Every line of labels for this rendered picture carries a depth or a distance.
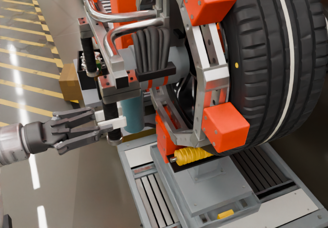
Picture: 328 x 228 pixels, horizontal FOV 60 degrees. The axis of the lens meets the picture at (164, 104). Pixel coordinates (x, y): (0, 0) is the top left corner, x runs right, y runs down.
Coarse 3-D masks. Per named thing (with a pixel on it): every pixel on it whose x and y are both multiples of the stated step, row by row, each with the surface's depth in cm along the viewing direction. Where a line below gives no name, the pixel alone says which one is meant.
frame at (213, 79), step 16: (144, 0) 96; (192, 32) 63; (208, 32) 65; (192, 48) 66; (208, 48) 67; (208, 64) 63; (224, 64) 64; (208, 80) 63; (224, 80) 65; (160, 96) 112; (208, 96) 66; (224, 96) 68; (160, 112) 107; (176, 112) 106; (176, 144) 96; (192, 144) 80; (208, 144) 78
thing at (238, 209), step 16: (160, 160) 148; (160, 176) 146; (176, 192) 134; (176, 208) 129; (224, 208) 128; (240, 208) 125; (256, 208) 129; (192, 224) 122; (208, 224) 120; (224, 224) 127
